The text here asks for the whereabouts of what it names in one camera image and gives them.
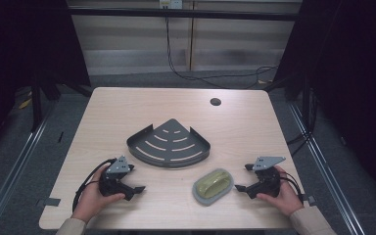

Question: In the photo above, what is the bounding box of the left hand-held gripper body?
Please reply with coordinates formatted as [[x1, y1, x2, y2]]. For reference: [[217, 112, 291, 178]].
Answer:
[[98, 155, 135, 197]]

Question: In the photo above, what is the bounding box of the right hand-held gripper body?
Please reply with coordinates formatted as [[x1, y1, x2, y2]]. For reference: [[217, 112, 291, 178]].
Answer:
[[246, 156, 287, 200]]

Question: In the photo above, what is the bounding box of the yellow-green soap bar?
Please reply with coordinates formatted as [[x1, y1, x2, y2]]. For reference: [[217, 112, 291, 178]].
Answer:
[[196, 169, 232, 199]]

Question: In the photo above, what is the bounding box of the person's right hand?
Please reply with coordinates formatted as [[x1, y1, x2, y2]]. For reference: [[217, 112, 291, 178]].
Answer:
[[256, 164, 305, 218]]

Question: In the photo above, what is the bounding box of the person's left hand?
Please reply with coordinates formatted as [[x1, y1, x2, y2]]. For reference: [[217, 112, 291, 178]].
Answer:
[[70, 164, 126, 225]]

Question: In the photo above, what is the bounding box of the dark grey metal corner rack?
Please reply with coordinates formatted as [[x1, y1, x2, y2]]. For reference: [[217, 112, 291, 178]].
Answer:
[[125, 117, 212, 169]]

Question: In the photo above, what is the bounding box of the grey tape piece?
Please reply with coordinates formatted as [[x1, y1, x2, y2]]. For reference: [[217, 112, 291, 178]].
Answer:
[[301, 194, 317, 207], [35, 197, 62, 209]]

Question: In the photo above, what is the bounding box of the black metal stand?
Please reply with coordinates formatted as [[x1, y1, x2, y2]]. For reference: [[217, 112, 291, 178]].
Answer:
[[301, 73, 318, 135], [29, 75, 44, 133]]

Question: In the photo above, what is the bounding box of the yellow scrap on floor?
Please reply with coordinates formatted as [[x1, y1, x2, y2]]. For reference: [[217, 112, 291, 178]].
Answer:
[[18, 98, 33, 110]]

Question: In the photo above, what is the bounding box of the black curtain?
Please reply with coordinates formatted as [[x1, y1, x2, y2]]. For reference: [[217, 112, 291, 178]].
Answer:
[[272, 0, 376, 207], [0, 0, 92, 161]]

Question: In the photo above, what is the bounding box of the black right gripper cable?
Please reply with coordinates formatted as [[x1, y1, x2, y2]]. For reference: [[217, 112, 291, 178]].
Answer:
[[278, 170, 306, 202]]

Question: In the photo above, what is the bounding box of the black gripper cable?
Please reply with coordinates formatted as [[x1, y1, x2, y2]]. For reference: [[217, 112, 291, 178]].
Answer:
[[278, 170, 306, 202], [71, 158, 118, 213]]

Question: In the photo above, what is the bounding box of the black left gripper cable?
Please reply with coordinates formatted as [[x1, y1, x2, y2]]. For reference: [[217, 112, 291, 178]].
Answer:
[[71, 158, 118, 213]]

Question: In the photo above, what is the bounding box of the black cable by stand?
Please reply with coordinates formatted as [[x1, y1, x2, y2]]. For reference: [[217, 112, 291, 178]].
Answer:
[[286, 132, 311, 157]]

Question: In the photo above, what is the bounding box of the metal floor rail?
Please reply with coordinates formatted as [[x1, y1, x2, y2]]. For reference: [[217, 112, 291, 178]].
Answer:
[[0, 107, 57, 235], [288, 101, 367, 235]]

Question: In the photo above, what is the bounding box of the black floor cable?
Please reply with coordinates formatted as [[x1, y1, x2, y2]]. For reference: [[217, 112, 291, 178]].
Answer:
[[164, 16, 279, 90]]

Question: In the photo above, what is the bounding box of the black horizontal frame bar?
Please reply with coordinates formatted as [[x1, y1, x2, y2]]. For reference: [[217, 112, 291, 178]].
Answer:
[[68, 7, 304, 23]]

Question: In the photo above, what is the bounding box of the white wall socket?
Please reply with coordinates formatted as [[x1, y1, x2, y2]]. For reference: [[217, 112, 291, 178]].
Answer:
[[159, 0, 184, 10]]

